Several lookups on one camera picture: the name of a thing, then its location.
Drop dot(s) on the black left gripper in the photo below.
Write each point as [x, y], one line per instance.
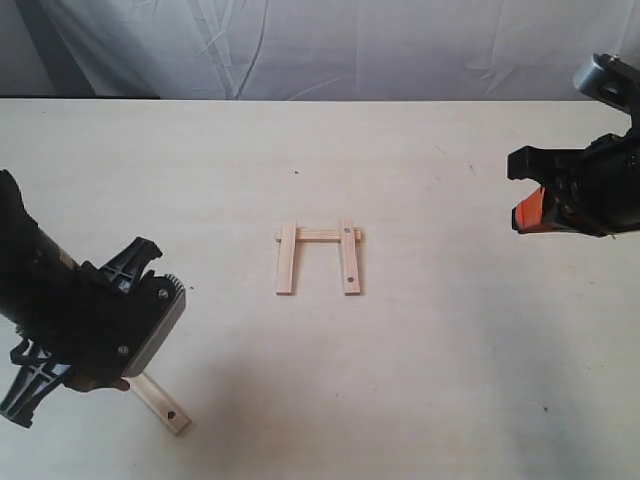
[79, 325]

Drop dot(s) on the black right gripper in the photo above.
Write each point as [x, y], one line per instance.
[592, 191]

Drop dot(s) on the wooden stick with holes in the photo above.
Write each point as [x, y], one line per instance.
[164, 407]
[349, 260]

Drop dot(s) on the plain wooden stick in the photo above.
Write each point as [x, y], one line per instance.
[286, 259]

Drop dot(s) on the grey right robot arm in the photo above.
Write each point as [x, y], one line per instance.
[607, 79]

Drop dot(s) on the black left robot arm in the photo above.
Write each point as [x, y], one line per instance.
[20, 233]

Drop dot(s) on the white backdrop curtain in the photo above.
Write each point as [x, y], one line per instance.
[308, 50]

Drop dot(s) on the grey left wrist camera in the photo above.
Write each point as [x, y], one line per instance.
[171, 300]

